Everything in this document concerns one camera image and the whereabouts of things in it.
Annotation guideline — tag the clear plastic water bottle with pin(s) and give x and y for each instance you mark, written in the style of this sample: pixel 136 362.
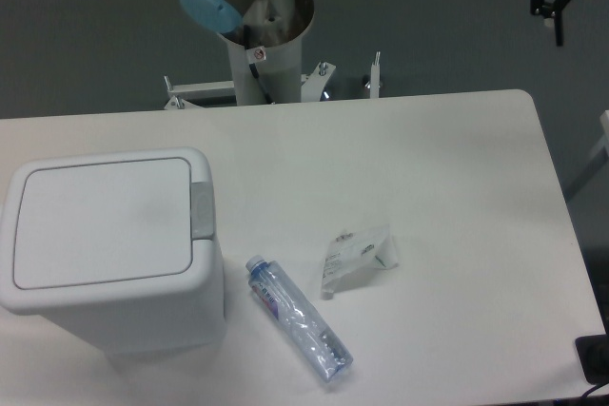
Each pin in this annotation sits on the clear plastic water bottle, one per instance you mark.
pixel 298 318

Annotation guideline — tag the crumpled clear plastic bag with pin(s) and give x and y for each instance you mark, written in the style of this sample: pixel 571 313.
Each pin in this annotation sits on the crumpled clear plastic bag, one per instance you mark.
pixel 352 252

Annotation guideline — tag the grey lid push button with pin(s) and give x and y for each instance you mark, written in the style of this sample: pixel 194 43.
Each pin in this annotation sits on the grey lid push button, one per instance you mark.
pixel 202 211

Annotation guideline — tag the black device at table edge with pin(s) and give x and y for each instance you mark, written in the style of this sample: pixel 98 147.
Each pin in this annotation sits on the black device at table edge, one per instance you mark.
pixel 593 354

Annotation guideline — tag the white trash can lid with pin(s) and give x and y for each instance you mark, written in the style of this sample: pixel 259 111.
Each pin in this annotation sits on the white trash can lid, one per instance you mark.
pixel 96 223

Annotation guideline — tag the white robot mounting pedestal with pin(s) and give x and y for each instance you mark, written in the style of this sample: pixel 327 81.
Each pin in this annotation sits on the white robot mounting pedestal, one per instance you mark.
pixel 259 76

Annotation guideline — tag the white plastic trash can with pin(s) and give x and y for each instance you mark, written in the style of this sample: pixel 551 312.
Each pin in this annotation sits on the white plastic trash can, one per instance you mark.
pixel 132 316

